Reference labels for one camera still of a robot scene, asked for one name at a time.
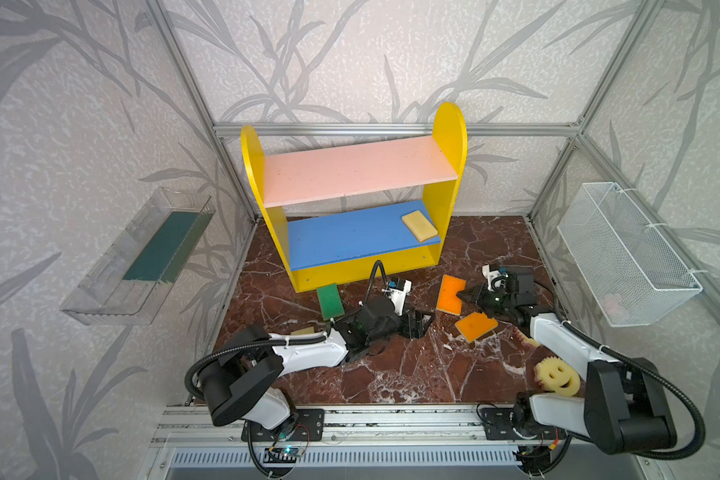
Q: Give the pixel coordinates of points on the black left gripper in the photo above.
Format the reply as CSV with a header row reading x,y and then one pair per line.
x,y
406,322

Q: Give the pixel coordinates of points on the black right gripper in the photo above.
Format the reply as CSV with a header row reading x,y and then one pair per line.
x,y
480,295

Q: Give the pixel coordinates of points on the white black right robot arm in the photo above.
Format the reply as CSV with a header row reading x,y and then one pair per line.
x,y
588,390

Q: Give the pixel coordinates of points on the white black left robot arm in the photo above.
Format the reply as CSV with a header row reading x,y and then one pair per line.
x,y
237,381

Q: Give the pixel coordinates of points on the yellow smiley face sponge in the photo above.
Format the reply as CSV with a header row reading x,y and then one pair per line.
x,y
554,375

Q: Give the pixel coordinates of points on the pink item in basket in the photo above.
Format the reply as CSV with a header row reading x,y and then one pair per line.
x,y
614,308

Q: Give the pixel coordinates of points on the green scouring pad in bin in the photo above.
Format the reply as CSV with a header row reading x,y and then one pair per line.
x,y
166,253

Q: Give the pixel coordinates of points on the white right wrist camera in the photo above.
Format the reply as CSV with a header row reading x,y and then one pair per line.
x,y
494,275

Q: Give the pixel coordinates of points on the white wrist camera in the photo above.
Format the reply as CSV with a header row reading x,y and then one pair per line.
x,y
397,290
494,275

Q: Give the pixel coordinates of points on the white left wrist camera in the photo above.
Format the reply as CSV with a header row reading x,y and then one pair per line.
x,y
397,290

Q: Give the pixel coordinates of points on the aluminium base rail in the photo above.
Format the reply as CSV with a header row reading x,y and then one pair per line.
x,y
354,435

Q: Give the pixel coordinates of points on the white wire mesh basket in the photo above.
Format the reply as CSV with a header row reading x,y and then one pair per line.
x,y
619,250

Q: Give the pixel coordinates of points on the clear plastic wall bin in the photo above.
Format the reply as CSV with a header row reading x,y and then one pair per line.
x,y
131,281

